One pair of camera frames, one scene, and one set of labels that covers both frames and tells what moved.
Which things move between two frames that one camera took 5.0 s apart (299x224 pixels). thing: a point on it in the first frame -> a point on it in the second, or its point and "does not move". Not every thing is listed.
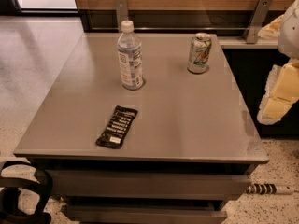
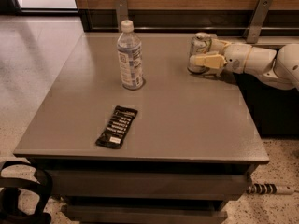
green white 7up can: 199,52 does not move
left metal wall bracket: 121,6 does not move
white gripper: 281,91 -> 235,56
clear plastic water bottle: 130,55 does not move
